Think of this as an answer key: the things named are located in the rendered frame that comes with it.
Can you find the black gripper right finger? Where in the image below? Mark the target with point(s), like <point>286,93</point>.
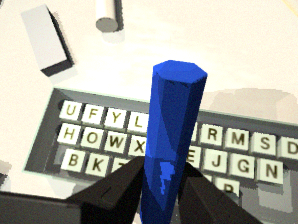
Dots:
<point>201,202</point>

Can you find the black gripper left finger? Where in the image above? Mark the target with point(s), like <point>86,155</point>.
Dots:
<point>112,200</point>

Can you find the grey keyboard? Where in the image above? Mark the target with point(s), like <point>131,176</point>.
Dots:
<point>82,136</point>

